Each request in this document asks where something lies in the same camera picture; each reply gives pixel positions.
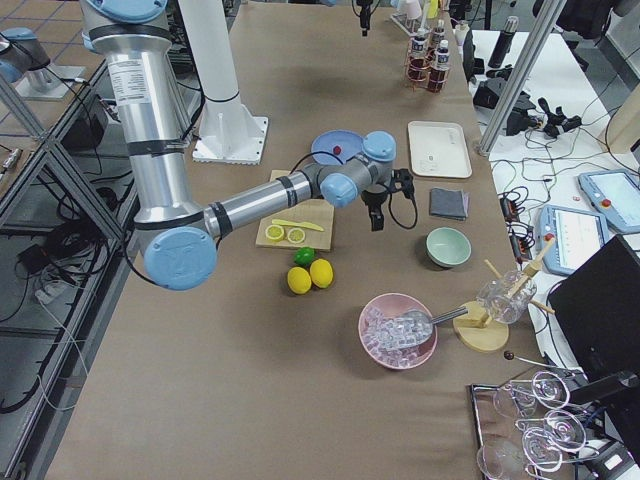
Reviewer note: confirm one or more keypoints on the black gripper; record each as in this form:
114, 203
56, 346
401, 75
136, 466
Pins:
374, 199

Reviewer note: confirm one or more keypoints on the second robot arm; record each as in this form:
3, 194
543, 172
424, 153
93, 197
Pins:
25, 63

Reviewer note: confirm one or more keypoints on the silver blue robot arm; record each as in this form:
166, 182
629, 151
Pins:
178, 236

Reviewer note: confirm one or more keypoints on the blue round plate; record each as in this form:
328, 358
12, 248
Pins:
322, 146

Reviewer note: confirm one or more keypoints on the wooden cutting board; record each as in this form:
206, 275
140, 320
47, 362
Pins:
315, 217

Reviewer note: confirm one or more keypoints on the yellow plastic knife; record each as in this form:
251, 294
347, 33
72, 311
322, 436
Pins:
303, 224

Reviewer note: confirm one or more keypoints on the mint green bowl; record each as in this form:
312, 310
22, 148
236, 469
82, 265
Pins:
448, 247

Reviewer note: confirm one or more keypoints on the yellow lemon upper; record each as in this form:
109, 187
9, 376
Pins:
321, 273

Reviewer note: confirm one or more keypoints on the yellow lemon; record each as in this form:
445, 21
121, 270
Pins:
321, 273
299, 280

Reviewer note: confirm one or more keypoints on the grey folded cloth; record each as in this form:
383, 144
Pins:
451, 204

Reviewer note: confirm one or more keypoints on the lemon half lower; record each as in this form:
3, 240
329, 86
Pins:
296, 235

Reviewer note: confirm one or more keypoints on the lemon half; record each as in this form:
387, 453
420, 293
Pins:
296, 235
275, 233

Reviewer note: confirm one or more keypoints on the green lime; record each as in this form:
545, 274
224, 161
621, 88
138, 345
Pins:
304, 256

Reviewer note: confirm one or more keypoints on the cream rabbit tray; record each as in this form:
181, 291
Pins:
438, 149

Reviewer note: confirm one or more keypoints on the yellow lemon lower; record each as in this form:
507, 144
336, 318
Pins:
299, 280

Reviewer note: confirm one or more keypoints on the lemon half upper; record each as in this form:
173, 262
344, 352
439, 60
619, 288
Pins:
275, 233

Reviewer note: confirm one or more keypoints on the pink bowl with ice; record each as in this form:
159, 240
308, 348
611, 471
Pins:
375, 331

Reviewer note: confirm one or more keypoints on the metal ice scoop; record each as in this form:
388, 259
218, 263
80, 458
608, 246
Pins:
415, 327

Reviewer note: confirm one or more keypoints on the wooden cup stand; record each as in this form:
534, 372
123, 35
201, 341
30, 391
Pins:
477, 330

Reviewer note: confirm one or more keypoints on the clear glass mug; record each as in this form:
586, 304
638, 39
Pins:
507, 298

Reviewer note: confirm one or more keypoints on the drink bottle white cap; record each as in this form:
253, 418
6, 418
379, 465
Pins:
417, 63
438, 34
439, 68

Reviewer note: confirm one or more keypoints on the blue teach pendant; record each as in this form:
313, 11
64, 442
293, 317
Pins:
615, 195
569, 237

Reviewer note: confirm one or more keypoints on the black laptop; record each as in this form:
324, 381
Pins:
597, 309

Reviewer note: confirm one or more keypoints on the wine glass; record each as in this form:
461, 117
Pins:
501, 458
519, 399
561, 427

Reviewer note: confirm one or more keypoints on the copper wire bottle rack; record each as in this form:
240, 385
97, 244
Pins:
430, 57

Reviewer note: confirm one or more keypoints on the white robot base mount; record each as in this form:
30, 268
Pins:
228, 132

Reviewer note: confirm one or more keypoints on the aluminium frame post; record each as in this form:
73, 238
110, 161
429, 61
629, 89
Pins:
536, 39

